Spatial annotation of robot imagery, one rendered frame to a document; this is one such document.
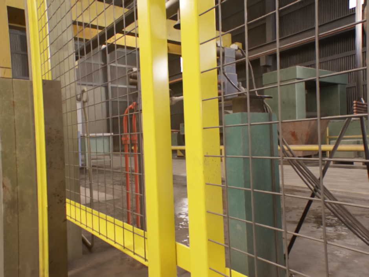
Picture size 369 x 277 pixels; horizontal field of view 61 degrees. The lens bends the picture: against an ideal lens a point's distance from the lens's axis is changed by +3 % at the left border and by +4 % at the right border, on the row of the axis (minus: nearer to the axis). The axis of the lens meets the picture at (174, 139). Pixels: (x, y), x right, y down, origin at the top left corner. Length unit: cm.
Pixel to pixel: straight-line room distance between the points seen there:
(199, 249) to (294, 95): 1006
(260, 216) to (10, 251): 122
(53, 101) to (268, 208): 108
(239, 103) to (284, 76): 942
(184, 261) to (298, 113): 995
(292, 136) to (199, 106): 779
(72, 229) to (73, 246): 10
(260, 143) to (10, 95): 124
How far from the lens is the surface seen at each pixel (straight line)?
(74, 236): 201
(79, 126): 1037
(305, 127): 815
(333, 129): 1038
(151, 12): 75
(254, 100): 149
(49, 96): 77
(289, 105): 1064
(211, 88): 59
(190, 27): 61
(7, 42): 183
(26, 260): 186
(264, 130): 148
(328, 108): 1296
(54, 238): 79
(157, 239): 73
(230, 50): 163
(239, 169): 138
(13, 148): 176
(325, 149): 407
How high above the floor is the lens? 68
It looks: level
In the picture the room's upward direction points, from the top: 2 degrees counter-clockwise
